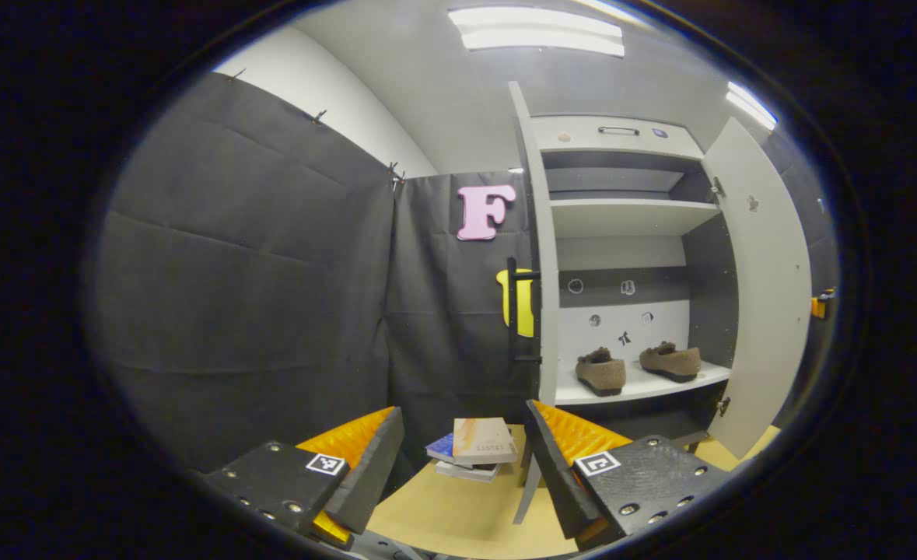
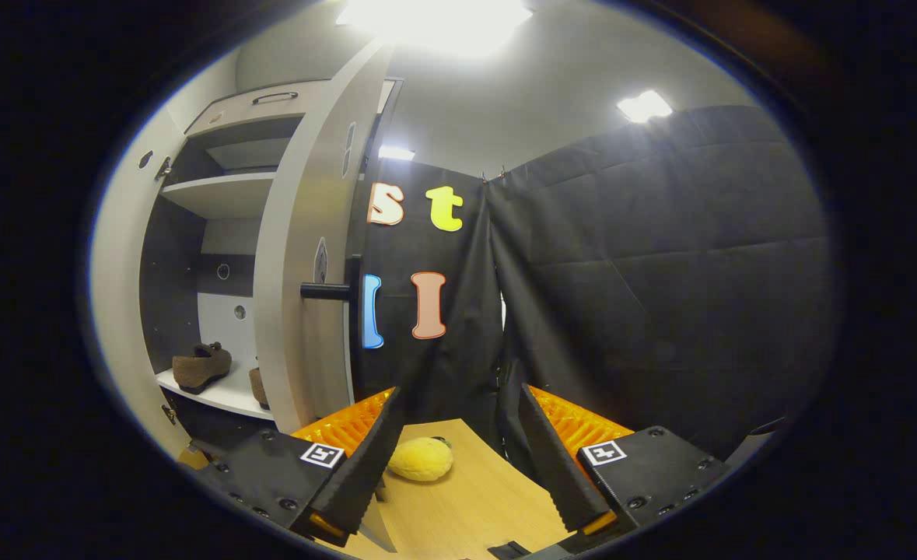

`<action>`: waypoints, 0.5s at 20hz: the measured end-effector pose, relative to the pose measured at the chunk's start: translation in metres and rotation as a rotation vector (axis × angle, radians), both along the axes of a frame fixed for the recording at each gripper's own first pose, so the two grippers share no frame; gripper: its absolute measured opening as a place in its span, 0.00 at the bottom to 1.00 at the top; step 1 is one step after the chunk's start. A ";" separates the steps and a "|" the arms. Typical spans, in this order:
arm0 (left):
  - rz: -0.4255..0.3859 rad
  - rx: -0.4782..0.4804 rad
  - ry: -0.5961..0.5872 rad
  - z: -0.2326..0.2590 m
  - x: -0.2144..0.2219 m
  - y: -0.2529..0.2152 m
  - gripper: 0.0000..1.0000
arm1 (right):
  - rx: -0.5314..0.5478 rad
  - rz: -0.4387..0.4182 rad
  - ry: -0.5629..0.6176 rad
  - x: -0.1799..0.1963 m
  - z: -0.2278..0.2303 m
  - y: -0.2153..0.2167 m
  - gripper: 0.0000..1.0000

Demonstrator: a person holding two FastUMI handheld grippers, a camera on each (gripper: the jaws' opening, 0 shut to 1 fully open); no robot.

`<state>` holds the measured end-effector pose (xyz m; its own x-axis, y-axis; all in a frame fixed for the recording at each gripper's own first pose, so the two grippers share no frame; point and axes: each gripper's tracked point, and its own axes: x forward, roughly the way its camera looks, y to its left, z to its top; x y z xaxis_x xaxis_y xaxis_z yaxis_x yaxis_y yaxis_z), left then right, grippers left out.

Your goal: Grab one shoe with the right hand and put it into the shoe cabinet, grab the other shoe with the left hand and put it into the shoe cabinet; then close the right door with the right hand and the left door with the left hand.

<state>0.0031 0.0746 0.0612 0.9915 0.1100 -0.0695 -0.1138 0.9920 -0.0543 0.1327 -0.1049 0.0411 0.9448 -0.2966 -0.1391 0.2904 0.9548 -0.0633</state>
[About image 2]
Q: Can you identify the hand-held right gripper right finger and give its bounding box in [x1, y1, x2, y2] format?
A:
[519, 383, 731, 545]

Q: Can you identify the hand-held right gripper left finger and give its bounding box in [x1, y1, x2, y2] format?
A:
[194, 387, 406, 549]

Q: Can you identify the brown fuzzy shoe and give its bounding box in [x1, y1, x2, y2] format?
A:
[248, 366, 271, 411]
[172, 342, 233, 395]

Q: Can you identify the grey cabinet door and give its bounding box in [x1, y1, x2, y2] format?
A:
[89, 109, 187, 460]
[254, 39, 397, 435]

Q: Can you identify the grey shoe cabinet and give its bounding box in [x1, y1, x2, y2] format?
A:
[138, 78, 404, 452]

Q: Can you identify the yellow plush toy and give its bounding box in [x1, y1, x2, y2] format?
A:
[387, 436, 455, 483]

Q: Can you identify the black backdrop cloth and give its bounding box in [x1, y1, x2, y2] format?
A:
[347, 156, 506, 452]

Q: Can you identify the black quilted cloth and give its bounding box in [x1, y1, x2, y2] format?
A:
[485, 105, 844, 467]

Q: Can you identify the large ceiling light panel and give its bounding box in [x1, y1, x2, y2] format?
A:
[338, 0, 533, 57]

